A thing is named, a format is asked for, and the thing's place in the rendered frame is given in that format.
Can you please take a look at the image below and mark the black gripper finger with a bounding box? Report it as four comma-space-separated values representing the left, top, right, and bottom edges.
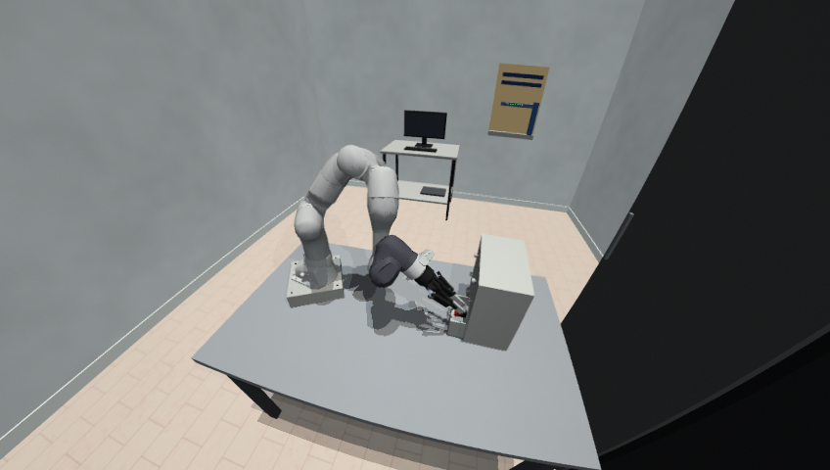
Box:
428, 281, 465, 314
435, 271, 466, 307

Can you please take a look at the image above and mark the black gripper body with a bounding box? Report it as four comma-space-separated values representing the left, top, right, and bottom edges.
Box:
414, 265, 440, 292

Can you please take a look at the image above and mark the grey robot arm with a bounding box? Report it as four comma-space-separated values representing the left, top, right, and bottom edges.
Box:
292, 145, 435, 290

